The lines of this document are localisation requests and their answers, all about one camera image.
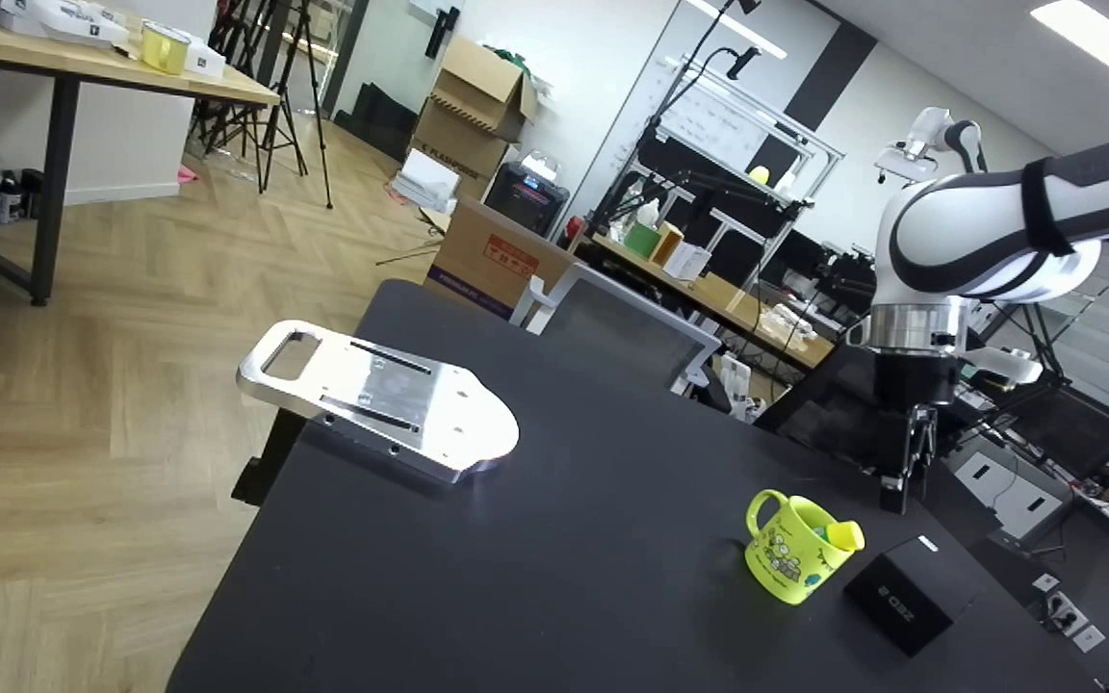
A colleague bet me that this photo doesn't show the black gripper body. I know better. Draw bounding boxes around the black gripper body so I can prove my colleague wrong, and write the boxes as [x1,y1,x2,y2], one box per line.
[870,345,966,436]

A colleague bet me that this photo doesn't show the yellow-green plastic cup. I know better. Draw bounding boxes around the yellow-green plastic cup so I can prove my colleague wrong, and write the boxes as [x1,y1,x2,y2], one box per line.
[740,484,870,613]

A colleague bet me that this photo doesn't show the black rectangular box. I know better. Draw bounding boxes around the black rectangular box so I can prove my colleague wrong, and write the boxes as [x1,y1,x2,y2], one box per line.
[840,530,992,661]

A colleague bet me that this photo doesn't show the brown cardboard box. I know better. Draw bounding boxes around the brown cardboard box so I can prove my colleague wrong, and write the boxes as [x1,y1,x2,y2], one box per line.
[422,201,577,324]

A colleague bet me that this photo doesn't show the cluttered wooden desk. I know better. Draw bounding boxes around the cluttered wooden desk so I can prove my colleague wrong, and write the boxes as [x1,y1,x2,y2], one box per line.
[572,226,842,376]

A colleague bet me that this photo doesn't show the grey flat monitor panel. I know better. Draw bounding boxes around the grey flat monitor panel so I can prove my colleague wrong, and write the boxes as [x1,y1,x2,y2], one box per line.
[524,258,725,398]

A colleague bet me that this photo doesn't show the long ceiling light strip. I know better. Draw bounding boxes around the long ceiling light strip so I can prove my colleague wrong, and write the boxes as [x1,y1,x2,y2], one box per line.
[1029,0,1109,106]

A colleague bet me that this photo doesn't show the white mandoline slicer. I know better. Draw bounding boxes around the white mandoline slicer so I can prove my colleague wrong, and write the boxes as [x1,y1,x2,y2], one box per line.
[231,314,524,491]

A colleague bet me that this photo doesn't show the stacked open cardboard boxes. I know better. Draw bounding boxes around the stacked open cardboard boxes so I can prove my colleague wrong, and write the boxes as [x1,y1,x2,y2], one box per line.
[405,31,539,183]

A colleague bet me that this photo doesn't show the long wooden table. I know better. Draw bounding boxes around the long wooden table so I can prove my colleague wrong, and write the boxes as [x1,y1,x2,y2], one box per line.
[0,2,286,310]

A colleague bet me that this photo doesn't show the black camera tripod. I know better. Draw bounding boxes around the black camera tripod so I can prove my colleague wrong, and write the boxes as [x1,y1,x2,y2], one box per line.
[187,0,341,217]

